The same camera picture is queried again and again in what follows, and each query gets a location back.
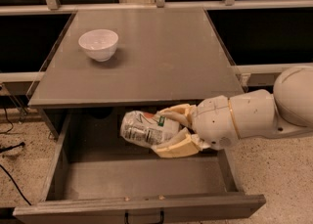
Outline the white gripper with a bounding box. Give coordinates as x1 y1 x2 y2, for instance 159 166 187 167
152 96 239 158

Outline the silver 7up can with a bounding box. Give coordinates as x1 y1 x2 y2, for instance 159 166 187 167
120 111 181 148

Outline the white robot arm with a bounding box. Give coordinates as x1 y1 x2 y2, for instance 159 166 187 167
153 66 313 158

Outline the open grey top drawer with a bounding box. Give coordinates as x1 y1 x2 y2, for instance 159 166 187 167
14 108 266 224

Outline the grey cabinet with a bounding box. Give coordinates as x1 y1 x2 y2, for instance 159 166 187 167
27 7 247 141

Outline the white ceramic bowl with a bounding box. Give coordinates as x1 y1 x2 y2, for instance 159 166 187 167
78 29 119 62

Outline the black drawer handle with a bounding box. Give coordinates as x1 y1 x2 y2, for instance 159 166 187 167
124 210 164 224

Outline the black floor cable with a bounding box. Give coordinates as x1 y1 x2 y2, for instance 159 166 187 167
0 104 33 206

